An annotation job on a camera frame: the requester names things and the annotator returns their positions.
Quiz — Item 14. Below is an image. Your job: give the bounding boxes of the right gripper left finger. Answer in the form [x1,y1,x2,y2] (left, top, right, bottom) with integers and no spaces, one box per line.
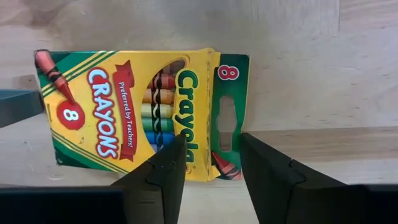
[111,133,188,224]

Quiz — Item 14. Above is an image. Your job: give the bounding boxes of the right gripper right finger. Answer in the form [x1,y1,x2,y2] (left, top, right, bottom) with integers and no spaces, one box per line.
[241,133,358,224]

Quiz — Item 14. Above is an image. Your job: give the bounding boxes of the yellow Crayola crayon box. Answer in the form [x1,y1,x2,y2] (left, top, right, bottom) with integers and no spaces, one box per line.
[33,47,251,183]

